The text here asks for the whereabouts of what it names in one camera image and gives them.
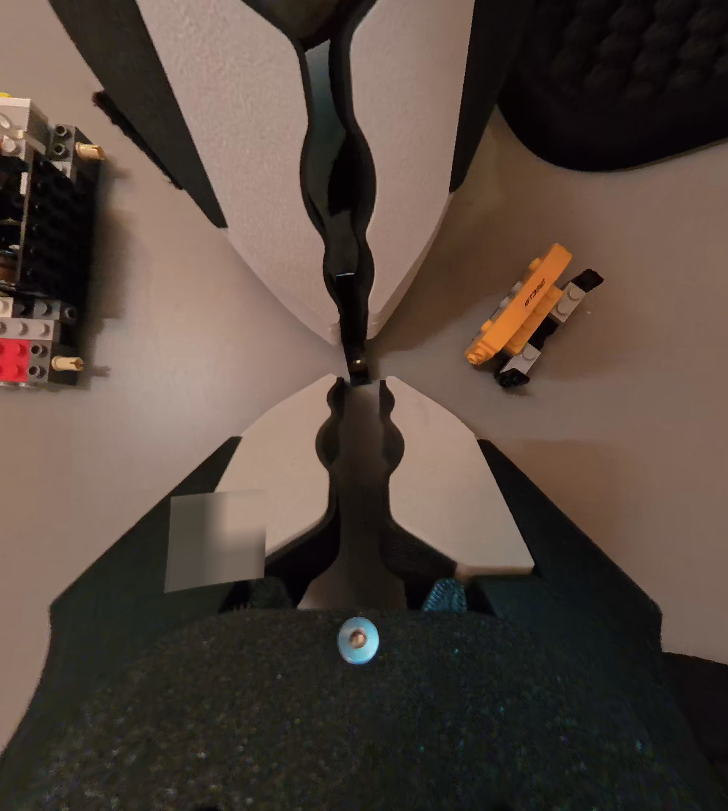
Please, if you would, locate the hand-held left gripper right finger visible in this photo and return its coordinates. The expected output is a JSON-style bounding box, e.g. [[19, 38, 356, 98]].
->
[[377, 375, 536, 580]]

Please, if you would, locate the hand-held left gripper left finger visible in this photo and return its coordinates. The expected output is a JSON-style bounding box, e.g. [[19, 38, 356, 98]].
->
[[215, 374, 347, 574]]

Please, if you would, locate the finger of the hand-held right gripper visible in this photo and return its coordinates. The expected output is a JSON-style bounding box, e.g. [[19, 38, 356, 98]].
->
[[347, 0, 477, 341], [138, 0, 347, 348]]

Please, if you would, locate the long black brick plate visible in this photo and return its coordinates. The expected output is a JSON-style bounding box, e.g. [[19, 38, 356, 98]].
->
[[328, 271, 372, 365]]

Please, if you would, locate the orange and black brick assembly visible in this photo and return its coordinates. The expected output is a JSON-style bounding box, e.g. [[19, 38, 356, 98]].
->
[[464, 243, 606, 390]]

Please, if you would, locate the grey desk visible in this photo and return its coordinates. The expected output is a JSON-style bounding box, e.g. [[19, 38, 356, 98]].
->
[[0, 0, 728, 806]]

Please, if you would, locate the black brick car chassis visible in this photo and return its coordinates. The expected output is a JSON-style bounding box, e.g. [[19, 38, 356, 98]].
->
[[0, 89, 109, 389]]

